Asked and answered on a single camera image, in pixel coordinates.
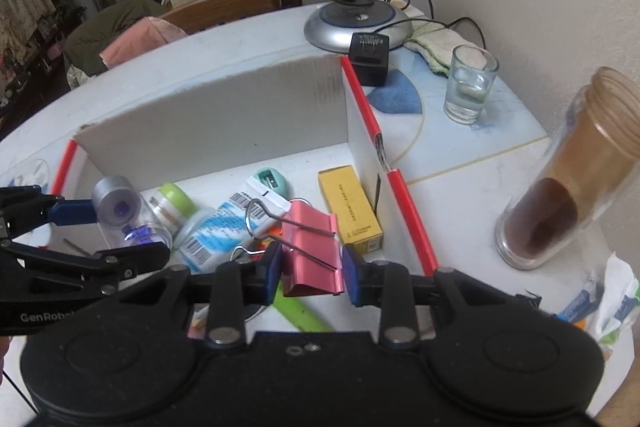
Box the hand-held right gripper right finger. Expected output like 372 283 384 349
341 246 508 350

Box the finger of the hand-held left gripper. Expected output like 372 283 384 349
0 186 98 239
0 241 171 298

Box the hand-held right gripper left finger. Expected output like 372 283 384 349
147 241 283 350

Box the clear jar with silver lid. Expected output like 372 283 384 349
91 175 173 253

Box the pink binder clip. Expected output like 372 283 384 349
232 197 346 298

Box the white blue toothpaste tube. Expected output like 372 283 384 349
172 177 291 275

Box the small yellow box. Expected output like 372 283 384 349
318 165 384 255

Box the jar with green lid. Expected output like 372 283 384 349
150 183 198 233

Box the green pen with teal sharpener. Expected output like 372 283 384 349
254 168 336 333

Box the red cardboard box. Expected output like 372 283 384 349
50 54 440 338

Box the low wooden cabinet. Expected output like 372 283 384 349
0 7 71 108

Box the pink cloth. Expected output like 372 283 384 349
99 17 188 68

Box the glass bottle with brown liquid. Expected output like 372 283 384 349
495 67 640 270

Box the floral hanging garment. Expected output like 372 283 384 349
0 0 51 38

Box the small clear drinking glass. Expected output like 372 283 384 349
443 45 500 125

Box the black power adapter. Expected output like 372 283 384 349
348 32 391 86

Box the white cloth with green trim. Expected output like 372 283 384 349
402 9 493 78

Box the wooden chair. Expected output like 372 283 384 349
160 0 282 35

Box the crumpled paper wrapper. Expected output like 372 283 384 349
555 252 640 348

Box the black lamp cable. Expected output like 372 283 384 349
322 0 488 52

